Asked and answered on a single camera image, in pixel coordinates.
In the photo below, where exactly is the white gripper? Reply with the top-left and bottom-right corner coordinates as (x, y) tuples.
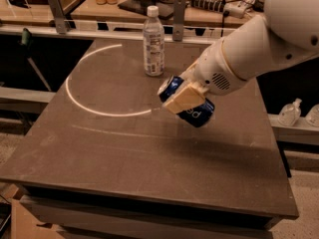
(162, 38), (247, 115)

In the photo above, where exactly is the blue pepsi can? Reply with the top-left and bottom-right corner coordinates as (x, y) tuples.
(158, 76), (215, 127)

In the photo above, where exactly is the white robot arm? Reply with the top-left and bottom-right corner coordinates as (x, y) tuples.
(163, 0), (319, 114)

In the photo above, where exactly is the clear plastic water bottle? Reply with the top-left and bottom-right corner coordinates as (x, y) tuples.
(143, 5), (164, 77)

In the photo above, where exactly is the clear sanitizer bottle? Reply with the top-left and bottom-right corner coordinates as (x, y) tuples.
(278, 99), (302, 126)

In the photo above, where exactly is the black monitor stand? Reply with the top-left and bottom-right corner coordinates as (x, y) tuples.
(118, 0), (173, 20)

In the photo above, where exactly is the right metal bracket post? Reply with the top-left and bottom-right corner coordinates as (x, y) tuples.
(172, 0), (185, 42)

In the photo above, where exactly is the metal bracket post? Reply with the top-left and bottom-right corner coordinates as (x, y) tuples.
(47, 0), (70, 34)
(172, 0), (185, 42)

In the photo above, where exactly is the power strip with cables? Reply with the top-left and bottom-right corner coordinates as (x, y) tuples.
(190, 0), (251, 19)

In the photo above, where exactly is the metal rail frame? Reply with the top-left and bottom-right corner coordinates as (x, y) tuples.
(0, 24), (217, 45)

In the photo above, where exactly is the left metal bracket post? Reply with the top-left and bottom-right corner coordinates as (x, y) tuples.
(47, 0), (70, 34)

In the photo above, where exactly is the green handled tool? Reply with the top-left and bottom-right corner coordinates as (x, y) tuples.
(20, 28), (52, 92)

